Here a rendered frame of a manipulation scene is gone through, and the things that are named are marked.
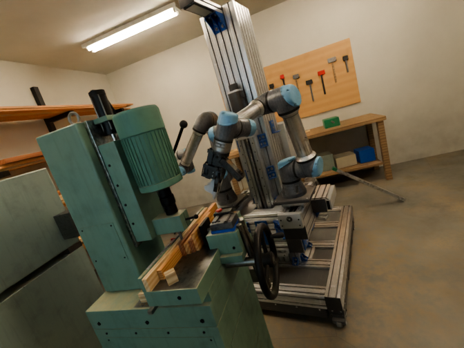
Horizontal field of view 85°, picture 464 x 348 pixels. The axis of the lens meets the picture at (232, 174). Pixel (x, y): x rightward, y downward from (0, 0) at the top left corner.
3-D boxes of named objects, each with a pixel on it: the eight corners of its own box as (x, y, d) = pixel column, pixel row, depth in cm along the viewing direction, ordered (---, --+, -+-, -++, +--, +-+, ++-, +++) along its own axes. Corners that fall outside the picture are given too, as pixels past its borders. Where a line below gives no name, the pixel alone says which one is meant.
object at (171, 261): (164, 279, 91) (161, 270, 91) (160, 279, 92) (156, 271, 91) (217, 208, 149) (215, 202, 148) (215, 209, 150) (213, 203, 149)
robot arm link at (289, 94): (304, 171, 158) (272, 87, 138) (328, 169, 148) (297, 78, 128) (297, 182, 150) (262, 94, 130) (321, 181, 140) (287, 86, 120)
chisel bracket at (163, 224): (186, 234, 103) (179, 215, 102) (157, 239, 108) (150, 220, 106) (193, 226, 110) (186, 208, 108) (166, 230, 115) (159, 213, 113)
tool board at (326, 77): (361, 101, 373) (349, 36, 354) (233, 137, 428) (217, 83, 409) (360, 101, 377) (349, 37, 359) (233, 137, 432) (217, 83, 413)
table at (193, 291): (229, 303, 79) (224, 286, 78) (148, 307, 89) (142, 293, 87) (259, 217, 135) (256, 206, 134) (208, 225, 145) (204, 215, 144)
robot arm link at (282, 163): (286, 176, 166) (282, 156, 163) (306, 175, 156) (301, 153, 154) (277, 183, 157) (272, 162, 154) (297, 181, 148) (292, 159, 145)
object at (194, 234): (199, 250, 105) (193, 233, 104) (196, 250, 106) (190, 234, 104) (215, 226, 125) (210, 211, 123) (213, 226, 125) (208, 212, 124)
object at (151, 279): (151, 291, 87) (146, 279, 86) (146, 292, 87) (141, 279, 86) (210, 215, 142) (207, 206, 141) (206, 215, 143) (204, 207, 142)
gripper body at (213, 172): (206, 172, 110) (212, 146, 106) (225, 178, 108) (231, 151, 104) (200, 177, 103) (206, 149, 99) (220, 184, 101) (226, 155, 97)
